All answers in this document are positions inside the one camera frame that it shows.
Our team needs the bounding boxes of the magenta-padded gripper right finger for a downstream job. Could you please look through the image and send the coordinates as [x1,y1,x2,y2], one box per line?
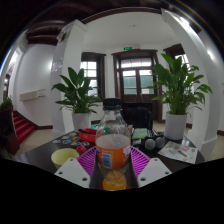
[128,145,173,190]

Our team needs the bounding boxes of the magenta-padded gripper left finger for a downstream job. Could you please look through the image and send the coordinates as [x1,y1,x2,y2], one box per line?
[54,145,101,190]

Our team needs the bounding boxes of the clear orange drink bottle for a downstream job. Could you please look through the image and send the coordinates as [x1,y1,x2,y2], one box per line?
[95,97,132,192]

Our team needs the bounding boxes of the pale yellow cup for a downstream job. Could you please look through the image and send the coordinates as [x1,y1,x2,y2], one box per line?
[50,147,80,169]

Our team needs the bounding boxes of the small red ball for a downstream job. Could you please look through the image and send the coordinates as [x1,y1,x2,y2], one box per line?
[76,145,87,155]

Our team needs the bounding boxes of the grey microphone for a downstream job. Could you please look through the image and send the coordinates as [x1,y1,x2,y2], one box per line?
[154,136,166,149]
[144,138,156,151]

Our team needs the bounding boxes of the printed paper leaflet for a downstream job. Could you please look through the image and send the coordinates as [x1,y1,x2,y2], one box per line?
[158,140,198,165]

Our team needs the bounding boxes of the red box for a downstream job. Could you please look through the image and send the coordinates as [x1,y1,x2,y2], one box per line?
[78,128,98,144]

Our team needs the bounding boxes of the green box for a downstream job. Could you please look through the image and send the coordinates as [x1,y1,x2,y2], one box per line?
[131,127,149,140]

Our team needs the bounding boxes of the red carpeted staircase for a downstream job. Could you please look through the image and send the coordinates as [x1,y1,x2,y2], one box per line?
[12,110,36,145]

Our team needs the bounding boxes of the green plant in white pot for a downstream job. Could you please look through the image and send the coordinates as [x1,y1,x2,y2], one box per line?
[149,53,213,141]
[51,67,101,132]

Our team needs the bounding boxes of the dark wooden glazed door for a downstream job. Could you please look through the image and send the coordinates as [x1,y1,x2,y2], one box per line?
[111,49,159,121]

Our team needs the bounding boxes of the small green stairside plant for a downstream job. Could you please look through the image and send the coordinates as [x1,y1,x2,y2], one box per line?
[0,97,14,111]

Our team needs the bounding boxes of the dark wood-framed window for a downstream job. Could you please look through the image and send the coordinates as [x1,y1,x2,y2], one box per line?
[80,52,107,98]
[163,43,191,68]

